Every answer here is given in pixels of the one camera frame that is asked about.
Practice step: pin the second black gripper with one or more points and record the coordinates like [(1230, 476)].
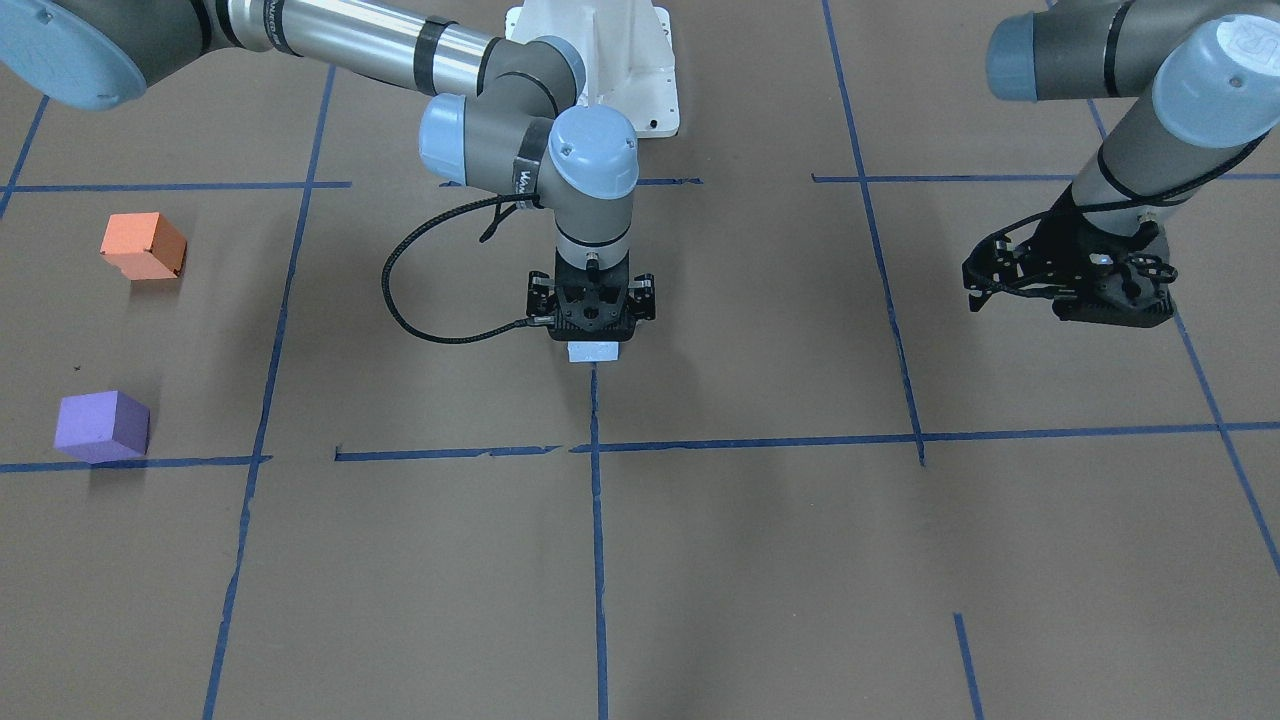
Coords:
[(1060, 243)]

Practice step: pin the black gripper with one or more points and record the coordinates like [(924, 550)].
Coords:
[(541, 297)]

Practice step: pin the light blue foam block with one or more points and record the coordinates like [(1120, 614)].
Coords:
[(593, 351)]

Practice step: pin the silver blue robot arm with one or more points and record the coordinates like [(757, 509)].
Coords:
[(504, 117)]

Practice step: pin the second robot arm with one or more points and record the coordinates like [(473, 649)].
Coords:
[(1202, 77)]

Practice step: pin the orange foam block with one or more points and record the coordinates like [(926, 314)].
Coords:
[(144, 246)]

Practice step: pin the purple foam block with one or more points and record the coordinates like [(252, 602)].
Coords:
[(102, 427)]

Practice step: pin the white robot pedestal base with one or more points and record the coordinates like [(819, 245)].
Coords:
[(628, 52)]

